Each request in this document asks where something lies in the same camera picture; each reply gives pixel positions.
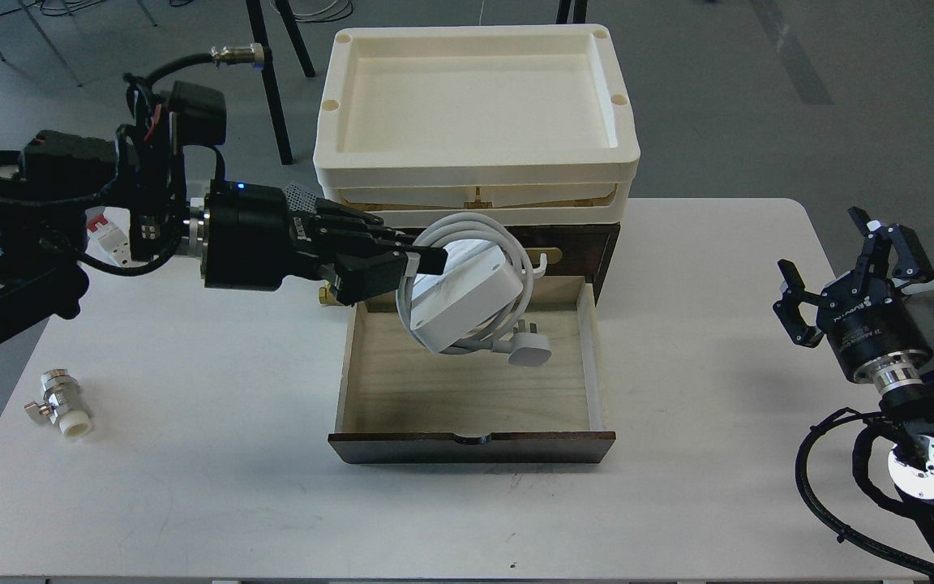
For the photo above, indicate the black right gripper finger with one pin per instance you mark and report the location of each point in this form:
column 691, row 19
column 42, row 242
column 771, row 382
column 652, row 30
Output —
column 890, row 252
column 794, row 293

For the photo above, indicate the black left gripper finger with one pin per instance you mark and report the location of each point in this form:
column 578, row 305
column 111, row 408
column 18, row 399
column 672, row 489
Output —
column 343, row 226
column 359, row 278

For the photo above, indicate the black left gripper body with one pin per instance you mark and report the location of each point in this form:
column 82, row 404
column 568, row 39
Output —
column 252, row 241

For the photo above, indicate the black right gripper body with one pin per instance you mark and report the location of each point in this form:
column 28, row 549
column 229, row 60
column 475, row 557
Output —
column 866, row 326

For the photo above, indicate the white power strip with cable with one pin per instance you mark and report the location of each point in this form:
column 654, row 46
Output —
column 478, row 302

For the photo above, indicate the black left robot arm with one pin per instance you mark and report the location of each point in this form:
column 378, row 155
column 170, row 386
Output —
column 120, row 206

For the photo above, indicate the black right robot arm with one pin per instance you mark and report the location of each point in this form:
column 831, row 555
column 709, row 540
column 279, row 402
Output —
column 892, row 460

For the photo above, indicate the dark wooden drawer cabinet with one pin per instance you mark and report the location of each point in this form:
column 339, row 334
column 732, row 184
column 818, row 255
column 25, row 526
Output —
column 573, row 250

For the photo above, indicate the silver mesh power supply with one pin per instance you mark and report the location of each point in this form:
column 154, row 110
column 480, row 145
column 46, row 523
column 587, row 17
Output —
column 298, row 195

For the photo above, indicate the open wooden drawer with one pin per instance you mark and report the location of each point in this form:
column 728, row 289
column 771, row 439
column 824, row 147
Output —
column 400, row 404

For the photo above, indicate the black stand leg left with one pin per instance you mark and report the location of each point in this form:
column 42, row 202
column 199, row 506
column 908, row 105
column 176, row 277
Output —
column 273, row 96

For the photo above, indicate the black stand leg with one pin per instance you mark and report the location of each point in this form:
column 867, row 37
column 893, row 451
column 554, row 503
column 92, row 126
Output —
column 571, row 12
column 273, row 96

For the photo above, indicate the cream plastic tray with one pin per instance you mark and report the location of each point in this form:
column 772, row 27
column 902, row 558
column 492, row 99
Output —
column 529, row 124

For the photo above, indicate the silver valve white fitting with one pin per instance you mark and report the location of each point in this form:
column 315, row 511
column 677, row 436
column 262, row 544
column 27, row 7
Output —
column 62, row 405

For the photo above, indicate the black stand leg right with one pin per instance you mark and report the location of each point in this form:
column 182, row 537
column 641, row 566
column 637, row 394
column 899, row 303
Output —
column 571, row 12

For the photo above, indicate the brass valve red handle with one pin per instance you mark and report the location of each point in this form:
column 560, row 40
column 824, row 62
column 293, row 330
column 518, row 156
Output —
column 326, row 296

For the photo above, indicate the white drawer handle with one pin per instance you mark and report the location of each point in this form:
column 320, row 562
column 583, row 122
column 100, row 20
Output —
column 538, row 263

